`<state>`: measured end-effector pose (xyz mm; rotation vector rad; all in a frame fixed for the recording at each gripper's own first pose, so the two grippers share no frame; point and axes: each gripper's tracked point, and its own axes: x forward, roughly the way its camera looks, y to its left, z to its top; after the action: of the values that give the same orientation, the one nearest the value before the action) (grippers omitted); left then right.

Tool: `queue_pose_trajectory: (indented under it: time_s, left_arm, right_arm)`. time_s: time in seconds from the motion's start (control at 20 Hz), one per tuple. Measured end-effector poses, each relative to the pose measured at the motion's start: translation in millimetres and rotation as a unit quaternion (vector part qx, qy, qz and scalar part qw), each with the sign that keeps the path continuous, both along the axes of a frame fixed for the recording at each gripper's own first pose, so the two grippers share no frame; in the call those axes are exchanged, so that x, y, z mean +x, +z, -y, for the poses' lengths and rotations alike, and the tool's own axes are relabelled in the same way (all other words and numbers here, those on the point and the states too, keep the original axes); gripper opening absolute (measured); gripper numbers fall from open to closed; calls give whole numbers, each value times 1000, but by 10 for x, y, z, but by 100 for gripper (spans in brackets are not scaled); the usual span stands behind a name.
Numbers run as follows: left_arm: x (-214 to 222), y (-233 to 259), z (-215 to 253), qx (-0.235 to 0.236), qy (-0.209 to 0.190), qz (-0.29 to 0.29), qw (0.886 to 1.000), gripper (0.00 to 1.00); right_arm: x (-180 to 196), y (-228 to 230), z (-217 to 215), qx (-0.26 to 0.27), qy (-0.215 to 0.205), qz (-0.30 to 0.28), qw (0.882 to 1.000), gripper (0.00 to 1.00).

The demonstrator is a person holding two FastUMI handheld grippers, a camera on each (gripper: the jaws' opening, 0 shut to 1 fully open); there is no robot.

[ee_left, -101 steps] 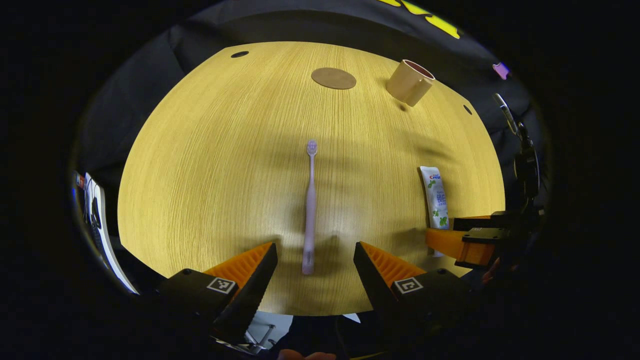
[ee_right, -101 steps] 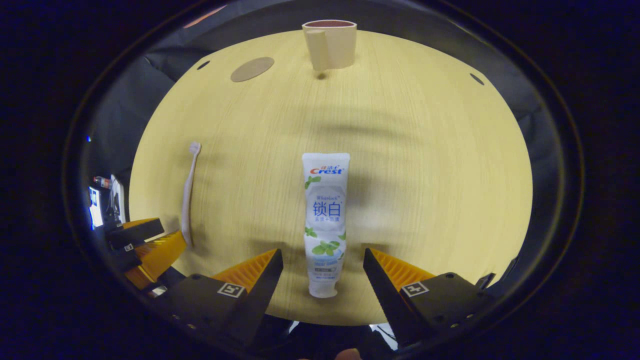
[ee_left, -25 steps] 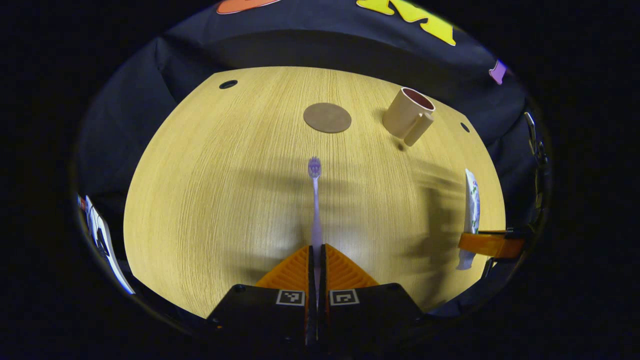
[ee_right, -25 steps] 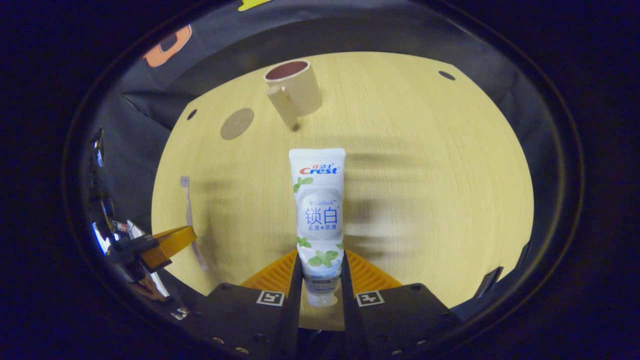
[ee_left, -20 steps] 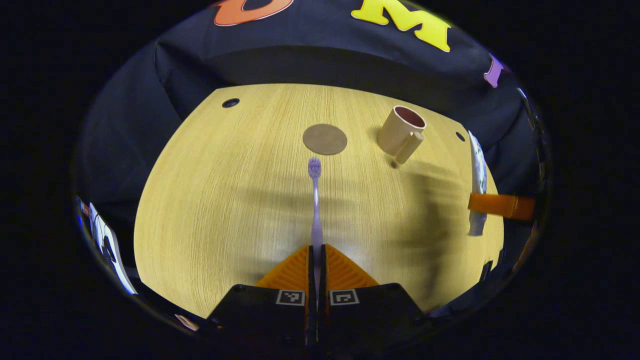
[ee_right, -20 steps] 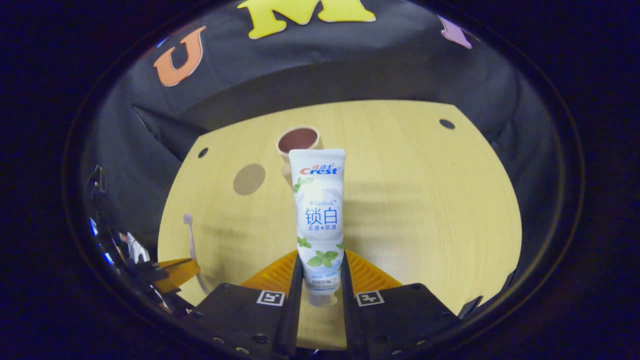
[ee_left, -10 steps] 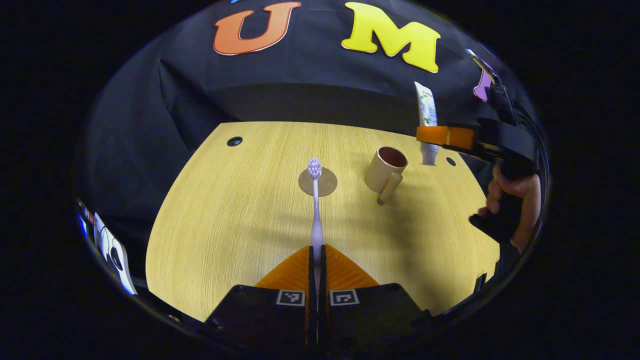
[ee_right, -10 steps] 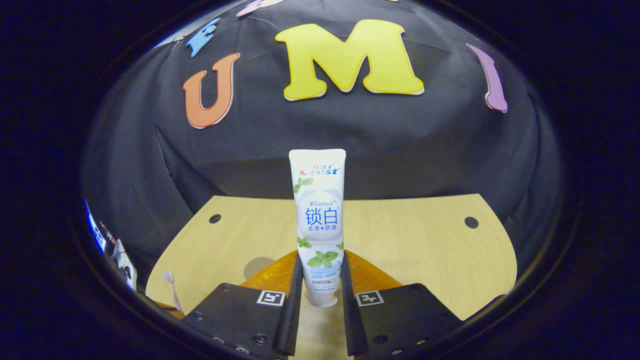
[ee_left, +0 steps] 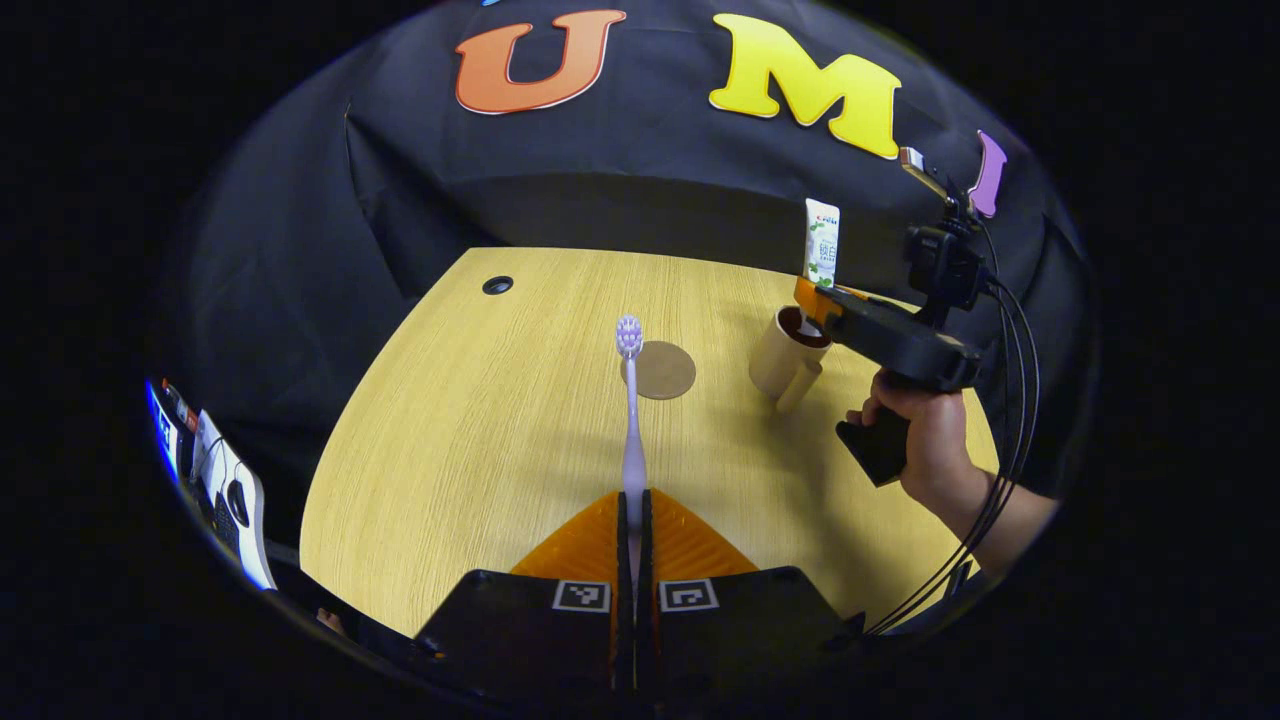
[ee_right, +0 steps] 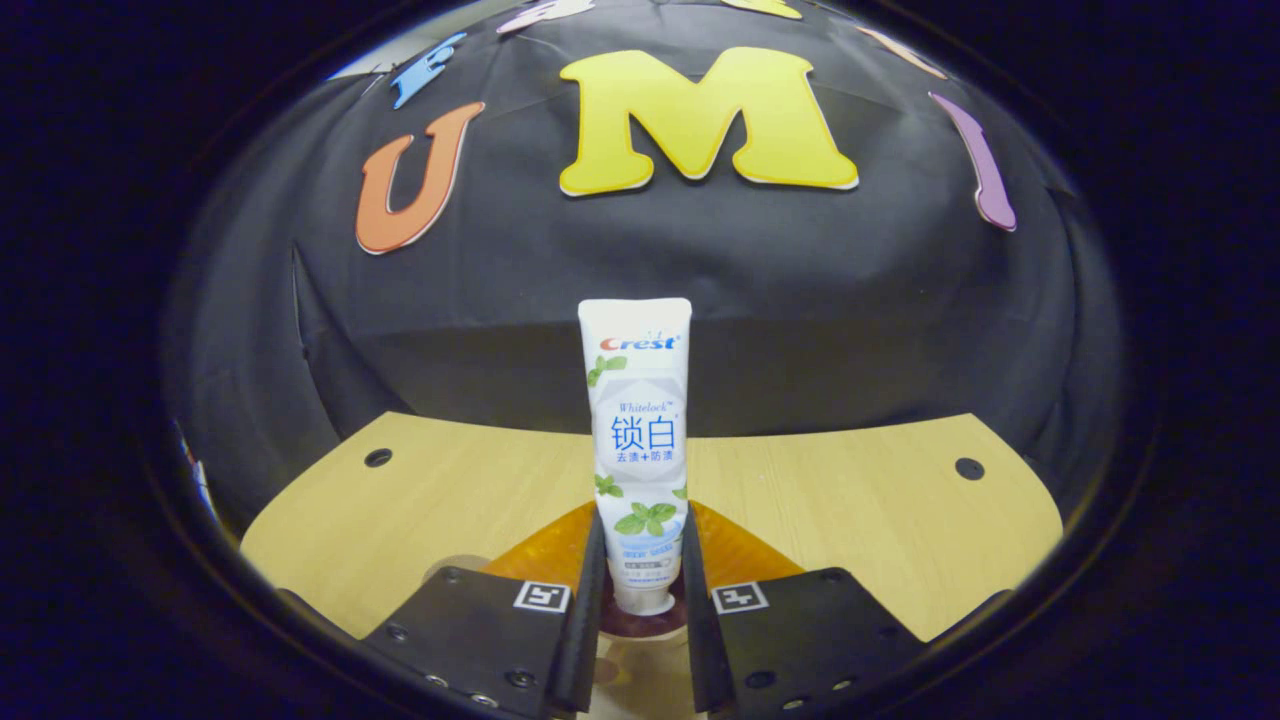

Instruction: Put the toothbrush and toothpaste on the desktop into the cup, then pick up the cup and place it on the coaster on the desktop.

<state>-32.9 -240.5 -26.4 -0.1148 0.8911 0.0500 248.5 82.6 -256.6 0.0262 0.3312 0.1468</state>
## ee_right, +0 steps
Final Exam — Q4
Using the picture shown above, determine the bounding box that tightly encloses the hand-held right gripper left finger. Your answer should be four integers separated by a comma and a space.
360, 500, 609, 717

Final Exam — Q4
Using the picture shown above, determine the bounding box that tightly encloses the cream cup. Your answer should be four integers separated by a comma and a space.
596, 590, 693, 720

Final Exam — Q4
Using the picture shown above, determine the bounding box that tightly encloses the white toothpaste tube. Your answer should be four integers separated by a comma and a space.
578, 297, 693, 616

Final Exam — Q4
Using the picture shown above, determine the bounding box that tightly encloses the wooden desktop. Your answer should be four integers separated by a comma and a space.
240, 410, 1064, 720

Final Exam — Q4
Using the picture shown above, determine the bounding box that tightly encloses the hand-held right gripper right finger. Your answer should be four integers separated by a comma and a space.
680, 500, 926, 717

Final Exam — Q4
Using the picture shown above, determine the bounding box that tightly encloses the black backdrop cloth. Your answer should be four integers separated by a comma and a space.
160, 0, 1126, 561

